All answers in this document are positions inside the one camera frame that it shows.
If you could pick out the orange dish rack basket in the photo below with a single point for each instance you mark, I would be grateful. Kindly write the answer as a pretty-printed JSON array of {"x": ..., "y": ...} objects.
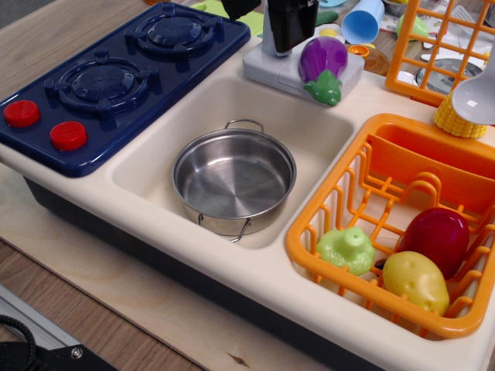
[{"x": 394, "y": 169}]

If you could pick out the dark blue toy stove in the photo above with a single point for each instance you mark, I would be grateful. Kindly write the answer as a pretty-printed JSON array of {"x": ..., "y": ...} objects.
[{"x": 123, "y": 83}]

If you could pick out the orange plastic grid rack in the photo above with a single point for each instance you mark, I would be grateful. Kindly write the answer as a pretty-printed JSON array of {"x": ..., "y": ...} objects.
[{"x": 427, "y": 69}]

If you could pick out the purple toy eggplant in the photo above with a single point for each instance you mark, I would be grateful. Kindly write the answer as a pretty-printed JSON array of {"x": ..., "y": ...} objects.
[{"x": 321, "y": 63}]

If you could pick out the toy fried egg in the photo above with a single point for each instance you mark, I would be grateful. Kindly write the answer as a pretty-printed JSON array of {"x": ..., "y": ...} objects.
[{"x": 330, "y": 30}]

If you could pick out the light blue plastic cup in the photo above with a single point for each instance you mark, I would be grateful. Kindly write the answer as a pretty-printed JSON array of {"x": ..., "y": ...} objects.
[{"x": 362, "y": 24}]

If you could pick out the stainless steel pan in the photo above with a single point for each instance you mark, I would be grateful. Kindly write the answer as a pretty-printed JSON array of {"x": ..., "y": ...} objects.
[{"x": 234, "y": 181}]

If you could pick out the light green toy lettuce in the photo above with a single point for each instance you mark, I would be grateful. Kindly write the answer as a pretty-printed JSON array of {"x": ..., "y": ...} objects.
[{"x": 349, "y": 248}]

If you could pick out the yellow toy corn cob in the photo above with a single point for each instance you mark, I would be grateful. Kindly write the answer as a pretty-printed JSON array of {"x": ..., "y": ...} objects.
[{"x": 447, "y": 119}]

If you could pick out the red stove knob right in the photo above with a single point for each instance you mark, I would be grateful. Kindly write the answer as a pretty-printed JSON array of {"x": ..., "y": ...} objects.
[{"x": 68, "y": 136}]

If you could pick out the grey plastic spoon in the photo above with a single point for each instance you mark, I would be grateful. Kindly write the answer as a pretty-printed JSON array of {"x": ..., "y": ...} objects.
[{"x": 473, "y": 99}]

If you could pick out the green toy cucumber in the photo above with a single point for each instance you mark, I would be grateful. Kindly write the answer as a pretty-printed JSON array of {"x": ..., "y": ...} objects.
[{"x": 326, "y": 17}]

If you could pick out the black mount plate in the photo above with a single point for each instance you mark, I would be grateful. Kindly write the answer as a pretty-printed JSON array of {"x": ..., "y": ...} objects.
[{"x": 72, "y": 358}]

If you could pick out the red stove knob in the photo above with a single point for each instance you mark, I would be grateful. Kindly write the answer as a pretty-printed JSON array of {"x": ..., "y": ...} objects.
[
  {"x": 68, "y": 136},
  {"x": 21, "y": 114}
]

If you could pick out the light green toy pear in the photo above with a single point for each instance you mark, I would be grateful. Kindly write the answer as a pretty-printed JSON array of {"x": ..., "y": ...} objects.
[{"x": 418, "y": 28}]

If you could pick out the red stove knob left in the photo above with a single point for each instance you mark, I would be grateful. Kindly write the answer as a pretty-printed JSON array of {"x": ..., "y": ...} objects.
[{"x": 21, "y": 114}]

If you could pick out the green cutting board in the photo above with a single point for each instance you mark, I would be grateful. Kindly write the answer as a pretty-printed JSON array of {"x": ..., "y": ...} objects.
[{"x": 253, "y": 19}]

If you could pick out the beige toy kitchen sink unit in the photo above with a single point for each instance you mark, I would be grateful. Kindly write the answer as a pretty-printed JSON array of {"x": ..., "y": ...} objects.
[{"x": 133, "y": 191}]

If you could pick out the yellow toy potato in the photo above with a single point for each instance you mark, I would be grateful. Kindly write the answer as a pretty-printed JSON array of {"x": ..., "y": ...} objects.
[{"x": 416, "y": 276}]

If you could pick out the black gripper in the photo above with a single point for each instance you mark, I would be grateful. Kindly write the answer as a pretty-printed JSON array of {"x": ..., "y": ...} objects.
[{"x": 287, "y": 23}]

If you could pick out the dark red toy fruit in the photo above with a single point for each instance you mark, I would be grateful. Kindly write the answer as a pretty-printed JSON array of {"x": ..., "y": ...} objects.
[{"x": 441, "y": 235}]

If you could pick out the grey toy faucet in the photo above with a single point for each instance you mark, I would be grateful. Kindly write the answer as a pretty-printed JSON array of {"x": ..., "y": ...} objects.
[{"x": 281, "y": 70}]

